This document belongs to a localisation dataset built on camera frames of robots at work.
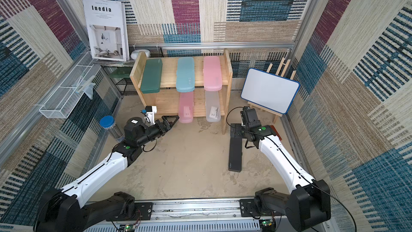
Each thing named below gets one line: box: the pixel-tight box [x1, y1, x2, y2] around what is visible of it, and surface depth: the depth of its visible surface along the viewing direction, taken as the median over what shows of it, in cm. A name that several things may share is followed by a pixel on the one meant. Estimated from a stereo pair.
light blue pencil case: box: [175, 56, 196, 93], surface depth 70 cm
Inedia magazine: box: [83, 0, 130, 62], surface depth 79 cm
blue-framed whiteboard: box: [240, 67, 301, 115], surface depth 96 cm
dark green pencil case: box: [140, 58, 163, 94], surface depth 69 cm
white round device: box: [130, 48, 151, 61], surface depth 90 cm
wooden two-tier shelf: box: [129, 48, 233, 135], surface depth 74 cm
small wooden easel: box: [247, 56, 297, 124], surface depth 93 cm
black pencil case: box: [228, 123, 243, 173], surface depth 89 cm
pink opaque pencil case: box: [203, 55, 223, 92], surface depth 69 cm
